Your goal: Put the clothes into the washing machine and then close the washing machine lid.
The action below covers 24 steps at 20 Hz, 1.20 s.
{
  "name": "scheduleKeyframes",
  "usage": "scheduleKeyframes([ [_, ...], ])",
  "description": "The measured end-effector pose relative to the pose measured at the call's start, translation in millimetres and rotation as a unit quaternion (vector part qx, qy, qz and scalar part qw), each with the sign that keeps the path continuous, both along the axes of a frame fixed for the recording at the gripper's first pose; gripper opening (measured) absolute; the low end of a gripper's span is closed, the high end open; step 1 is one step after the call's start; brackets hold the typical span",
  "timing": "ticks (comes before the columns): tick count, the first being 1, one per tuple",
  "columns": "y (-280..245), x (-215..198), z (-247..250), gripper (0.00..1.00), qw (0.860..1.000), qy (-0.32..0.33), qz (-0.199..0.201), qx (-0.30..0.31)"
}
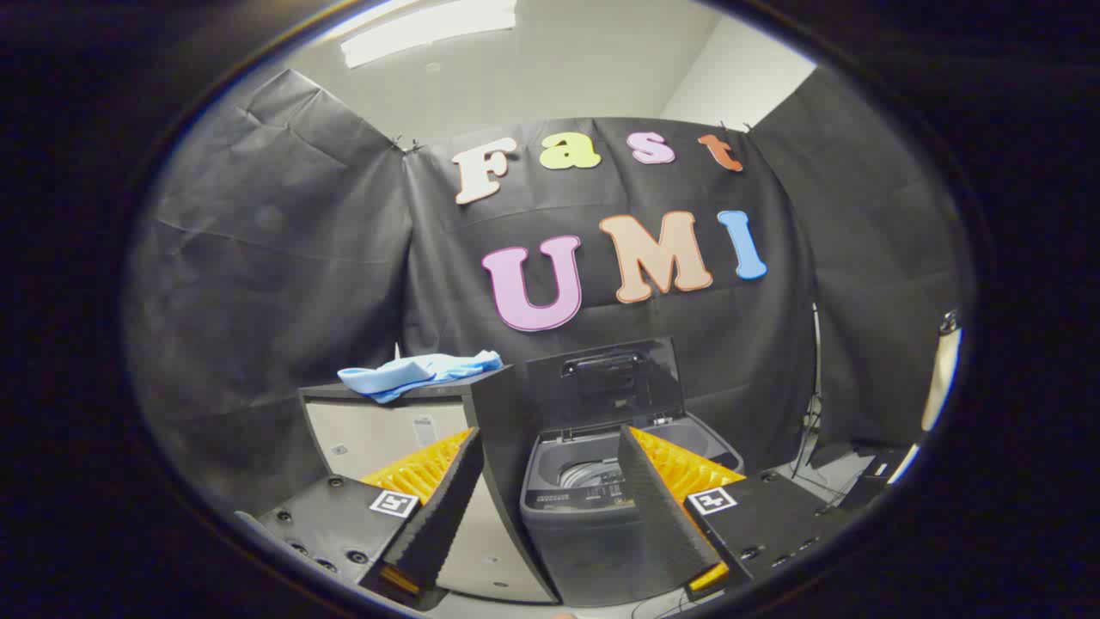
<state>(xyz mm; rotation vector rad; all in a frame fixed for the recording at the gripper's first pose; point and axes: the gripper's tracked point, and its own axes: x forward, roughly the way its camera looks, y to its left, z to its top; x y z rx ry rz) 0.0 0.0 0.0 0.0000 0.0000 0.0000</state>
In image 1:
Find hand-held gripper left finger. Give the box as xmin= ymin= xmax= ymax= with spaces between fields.
xmin=236 ymin=427 xmax=485 ymax=613

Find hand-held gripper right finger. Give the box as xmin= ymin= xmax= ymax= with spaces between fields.
xmin=617 ymin=424 xmax=860 ymax=603

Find grey washing machine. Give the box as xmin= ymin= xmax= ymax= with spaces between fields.
xmin=518 ymin=413 xmax=747 ymax=608

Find light blue shirt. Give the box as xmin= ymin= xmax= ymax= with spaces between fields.
xmin=337 ymin=350 xmax=504 ymax=405

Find grey and beige cabinet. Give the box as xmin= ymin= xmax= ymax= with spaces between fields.
xmin=298 ymin=365 xmax=559 ymax=604

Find black box on floor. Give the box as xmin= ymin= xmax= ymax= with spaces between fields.
xmin=838 ymin=445 xmax=912 ymax=512

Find black backdrop cloth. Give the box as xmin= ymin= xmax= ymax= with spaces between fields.
xmin=125 ymin=67 xmax=972 ymax=517

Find white upright pole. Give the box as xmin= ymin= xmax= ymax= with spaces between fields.
xmin=920 ymin=309 xmax=962 ymax=432

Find black hanging cables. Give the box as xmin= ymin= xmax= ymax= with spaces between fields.
xmin=789 ymin=301 xmax=828 ymax=484

